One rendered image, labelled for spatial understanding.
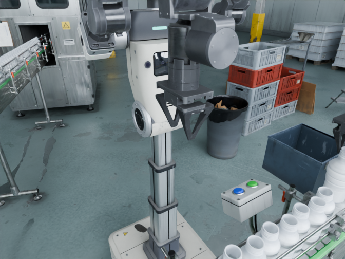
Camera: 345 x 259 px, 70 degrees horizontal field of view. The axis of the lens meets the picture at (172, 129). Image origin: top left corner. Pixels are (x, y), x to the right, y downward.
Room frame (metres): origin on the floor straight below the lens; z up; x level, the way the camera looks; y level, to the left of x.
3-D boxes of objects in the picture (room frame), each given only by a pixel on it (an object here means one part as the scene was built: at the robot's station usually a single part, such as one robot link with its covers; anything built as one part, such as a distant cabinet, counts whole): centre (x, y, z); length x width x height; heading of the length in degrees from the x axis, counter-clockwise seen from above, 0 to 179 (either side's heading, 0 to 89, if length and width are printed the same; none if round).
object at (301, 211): (0.46, -0.33, 1.08); 0.06 x 0.06 x 0.17
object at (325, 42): (7.53, -4.23, 0.50); 1.23 x 1.05 x 1.00; 120
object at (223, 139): (2.50, -0.59, 0.32); 0.45 x 0.45 x 0.64
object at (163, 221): (0.98, 0.05, 0.49); 0.13 x 0.13 x 0.40; 32
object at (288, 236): (0.42, -0.28, 1.08); 0.06 x 0.06 x 0.17
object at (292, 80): (3.65, -1.63, 0.55); 0.61 x 0.41 x 0.22; 124
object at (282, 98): (3.65, -1.62, 0.33); 0.61 x 0.41 x 0.22; 124
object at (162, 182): (0.98, 0.05, 0.74); 0.11 x 0.11 x 0.40; 32
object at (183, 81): (0.44, -0.02, 1.51); 0.10 x 0.07 x 0.07; 32
